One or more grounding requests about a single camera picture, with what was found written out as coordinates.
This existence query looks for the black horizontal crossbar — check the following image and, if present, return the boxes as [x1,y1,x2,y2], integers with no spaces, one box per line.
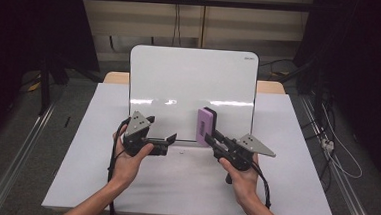
[79,0,315,15]

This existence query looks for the black metal stand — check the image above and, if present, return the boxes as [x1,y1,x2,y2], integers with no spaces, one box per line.
[36,53,73,118]
[275,55,330,128]

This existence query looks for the purple and black whiteboard eraser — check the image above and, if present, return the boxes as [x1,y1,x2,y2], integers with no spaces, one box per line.
[194,106,219,149]

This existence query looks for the wooden table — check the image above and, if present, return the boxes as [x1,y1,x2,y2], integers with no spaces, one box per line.
[102,70,287,95]

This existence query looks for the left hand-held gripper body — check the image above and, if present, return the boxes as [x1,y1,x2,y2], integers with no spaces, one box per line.
[120,109,172,160]

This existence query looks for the black curtain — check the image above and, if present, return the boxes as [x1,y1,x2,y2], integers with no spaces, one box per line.
[0,0,105,163]
[284,0,381,192]

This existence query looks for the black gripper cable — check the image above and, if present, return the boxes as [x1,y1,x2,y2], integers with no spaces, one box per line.
[104,118,130,215]
[247,160,275,211]

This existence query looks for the person's right hand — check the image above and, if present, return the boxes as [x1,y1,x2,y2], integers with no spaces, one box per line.
[216,151,264,207]

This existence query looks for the black hanging cables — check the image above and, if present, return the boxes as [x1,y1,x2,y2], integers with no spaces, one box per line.
[171,3,185,48]

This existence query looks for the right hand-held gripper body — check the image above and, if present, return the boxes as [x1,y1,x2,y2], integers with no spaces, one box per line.
[211,131,278,188]

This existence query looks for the person's left hand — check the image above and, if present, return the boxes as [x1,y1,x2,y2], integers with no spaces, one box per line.
[109,124,156,190]

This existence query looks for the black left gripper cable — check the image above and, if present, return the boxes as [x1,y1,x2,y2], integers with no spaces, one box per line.
[104,118,130,215]

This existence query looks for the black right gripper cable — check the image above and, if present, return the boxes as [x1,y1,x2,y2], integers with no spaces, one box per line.
[247,160,275,211]

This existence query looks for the black floor cable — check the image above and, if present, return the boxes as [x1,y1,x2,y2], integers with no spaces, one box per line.
[258,57,295,79]

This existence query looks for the white table mat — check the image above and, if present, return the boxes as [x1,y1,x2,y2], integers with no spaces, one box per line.
[41,78,343,215]

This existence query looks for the aluminium floor rail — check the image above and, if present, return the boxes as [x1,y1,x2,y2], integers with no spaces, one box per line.
[0,97,59,215]
[291,93,381,215]

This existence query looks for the white whiteboard with black rim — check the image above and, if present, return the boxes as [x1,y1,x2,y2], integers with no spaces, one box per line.
[124,43,260,147]

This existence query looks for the white floor cable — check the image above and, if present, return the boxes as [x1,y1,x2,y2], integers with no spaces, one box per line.
[317,103,368,180]

